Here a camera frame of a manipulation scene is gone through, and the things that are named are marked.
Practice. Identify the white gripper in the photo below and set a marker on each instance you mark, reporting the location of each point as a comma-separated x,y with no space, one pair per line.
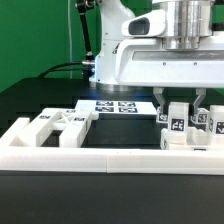
143,62

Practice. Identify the white U-shaped obstacle fence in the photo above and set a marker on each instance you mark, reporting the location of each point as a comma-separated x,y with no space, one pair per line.
15,157

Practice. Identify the white base tag plate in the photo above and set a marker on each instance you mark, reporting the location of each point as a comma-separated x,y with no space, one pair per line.
116,107

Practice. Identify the white chair back frame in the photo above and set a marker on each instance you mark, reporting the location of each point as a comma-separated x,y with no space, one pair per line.
73,126

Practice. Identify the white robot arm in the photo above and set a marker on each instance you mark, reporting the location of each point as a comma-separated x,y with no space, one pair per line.
173,45

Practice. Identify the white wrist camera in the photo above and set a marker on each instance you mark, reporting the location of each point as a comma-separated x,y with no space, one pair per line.
148,25

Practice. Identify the white chair seat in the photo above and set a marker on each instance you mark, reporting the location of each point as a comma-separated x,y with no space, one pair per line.
193,140

